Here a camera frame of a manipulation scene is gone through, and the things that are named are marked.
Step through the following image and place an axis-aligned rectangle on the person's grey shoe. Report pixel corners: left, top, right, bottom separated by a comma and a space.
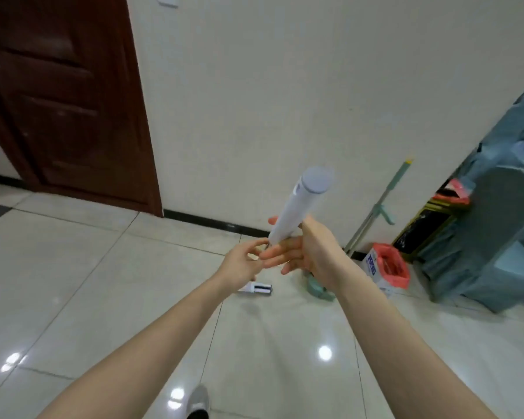
186, 385, 211, 419

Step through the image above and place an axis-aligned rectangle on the grey-green padded board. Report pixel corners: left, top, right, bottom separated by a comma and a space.
469, 165, 524, 277

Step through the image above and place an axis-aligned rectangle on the red plastic bag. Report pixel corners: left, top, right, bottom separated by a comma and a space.
433, 178, 471, 206

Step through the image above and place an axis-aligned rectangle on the white stick vacuum handle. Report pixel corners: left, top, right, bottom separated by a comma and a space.
268, 166, 335, 248

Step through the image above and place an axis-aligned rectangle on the dark brown wooden door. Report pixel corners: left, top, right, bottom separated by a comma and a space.
0, 0, 164, 218

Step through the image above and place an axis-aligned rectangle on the black and yellow bag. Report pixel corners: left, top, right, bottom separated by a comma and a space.
392, 200, 458, 263

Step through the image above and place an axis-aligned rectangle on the white vacuum floor head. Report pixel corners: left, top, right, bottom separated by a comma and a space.
237, 282, 274, 296

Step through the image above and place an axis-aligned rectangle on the person's right forearm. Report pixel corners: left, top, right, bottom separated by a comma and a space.
331, 257, 499, 419

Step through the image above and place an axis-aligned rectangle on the blue cloth cover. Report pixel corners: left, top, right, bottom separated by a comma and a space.
418, 73, 524, 315

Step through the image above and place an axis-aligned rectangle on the person's left forearm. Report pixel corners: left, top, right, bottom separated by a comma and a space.
36, 275, 229, 419

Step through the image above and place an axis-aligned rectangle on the person's left hand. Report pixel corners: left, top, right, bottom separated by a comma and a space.
217, 237, 270, 294

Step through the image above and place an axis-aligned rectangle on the green mop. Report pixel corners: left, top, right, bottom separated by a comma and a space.
305, 158, 415, 302

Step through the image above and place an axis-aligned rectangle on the cardboard box with red bag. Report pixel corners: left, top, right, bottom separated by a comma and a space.
362, 242, 411, 294

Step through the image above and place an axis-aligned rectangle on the black baseboard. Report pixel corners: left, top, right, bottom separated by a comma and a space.
163, 209, 272, 239

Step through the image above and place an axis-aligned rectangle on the person's right hand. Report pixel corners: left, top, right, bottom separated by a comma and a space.
259, 215, 355, 294

